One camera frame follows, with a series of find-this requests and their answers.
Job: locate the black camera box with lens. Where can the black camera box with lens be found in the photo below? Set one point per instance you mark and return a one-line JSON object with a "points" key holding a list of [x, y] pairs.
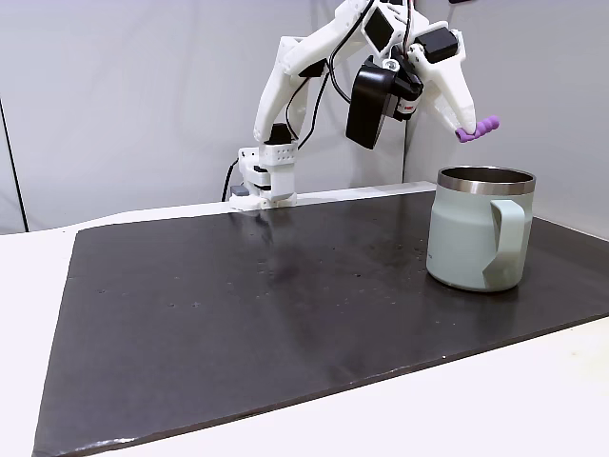
{"points": [[366, 109]]}

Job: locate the pale green steel-rimmed mug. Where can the pale green steel-rimmed mug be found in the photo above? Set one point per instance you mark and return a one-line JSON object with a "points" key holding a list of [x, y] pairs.
{"points": [[464, 238]]}

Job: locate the black object at wall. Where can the black object at wall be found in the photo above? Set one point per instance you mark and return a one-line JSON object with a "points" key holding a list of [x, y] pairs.
{"points": [[461, 1]]}

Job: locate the black table mat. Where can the black table mat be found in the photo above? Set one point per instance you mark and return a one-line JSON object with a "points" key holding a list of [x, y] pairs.
{"points": [[266, 343]]}

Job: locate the purple ribbed pen grip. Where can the purple ribbed pen grip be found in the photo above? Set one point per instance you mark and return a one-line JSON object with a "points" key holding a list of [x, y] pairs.
{"points": [[480, 129]]}

